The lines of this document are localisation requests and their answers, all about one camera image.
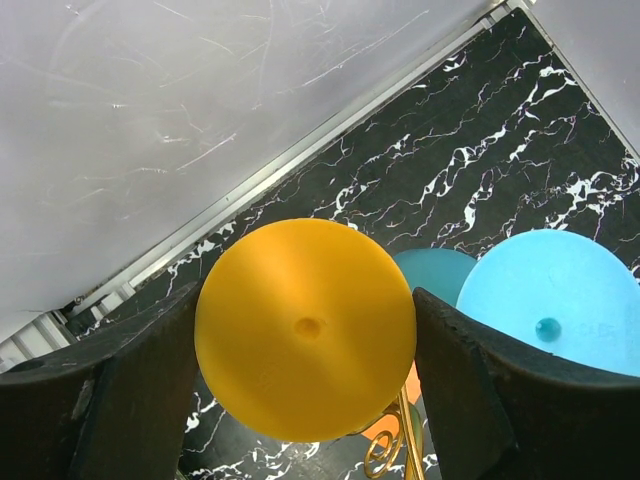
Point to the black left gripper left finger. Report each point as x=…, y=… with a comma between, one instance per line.
x=111, y=406

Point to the blue wine glass back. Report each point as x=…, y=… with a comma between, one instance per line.
x=555, y=290

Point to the gold wire glass rack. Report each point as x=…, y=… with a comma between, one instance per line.
x=386, y=445

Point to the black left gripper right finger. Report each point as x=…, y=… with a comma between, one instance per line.
x=498, y=408

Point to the yellow wine glass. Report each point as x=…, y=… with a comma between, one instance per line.
x=305, y=330

